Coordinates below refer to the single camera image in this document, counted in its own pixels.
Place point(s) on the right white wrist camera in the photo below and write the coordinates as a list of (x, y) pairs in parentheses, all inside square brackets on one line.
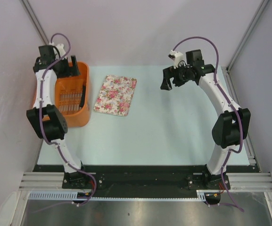
[(177, 57)]

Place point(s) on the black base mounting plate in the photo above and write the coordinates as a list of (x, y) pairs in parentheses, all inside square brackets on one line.
[(148, 182)]

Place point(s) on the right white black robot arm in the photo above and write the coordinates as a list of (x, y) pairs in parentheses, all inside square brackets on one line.
[(231, 127)]

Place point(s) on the aluminium front rail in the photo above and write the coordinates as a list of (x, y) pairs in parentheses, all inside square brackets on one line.
[(41, 181)]

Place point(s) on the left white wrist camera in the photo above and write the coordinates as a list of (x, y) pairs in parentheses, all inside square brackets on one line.
[(59, 47)]

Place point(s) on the floral patterned tray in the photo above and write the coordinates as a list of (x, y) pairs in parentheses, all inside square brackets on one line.
[(115, 95)]

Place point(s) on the white slotted cable duct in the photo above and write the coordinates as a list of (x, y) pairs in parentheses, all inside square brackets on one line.
[(53, 195)]

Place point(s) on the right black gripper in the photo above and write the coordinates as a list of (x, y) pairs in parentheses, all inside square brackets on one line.
[(168, 74)]

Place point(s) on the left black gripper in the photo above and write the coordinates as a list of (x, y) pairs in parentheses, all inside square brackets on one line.
[(72, 71)]

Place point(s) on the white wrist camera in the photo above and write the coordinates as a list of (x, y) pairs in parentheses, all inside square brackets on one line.
[(59, 47), (177, 57)]

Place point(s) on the orange plastic basket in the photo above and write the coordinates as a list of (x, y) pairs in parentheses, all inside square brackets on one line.
[(63, 93)]

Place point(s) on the black paper napkin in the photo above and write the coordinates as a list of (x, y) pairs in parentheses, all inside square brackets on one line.
[(82, 101)]

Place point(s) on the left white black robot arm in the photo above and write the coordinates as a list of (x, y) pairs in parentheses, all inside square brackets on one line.
[(53, 130)]

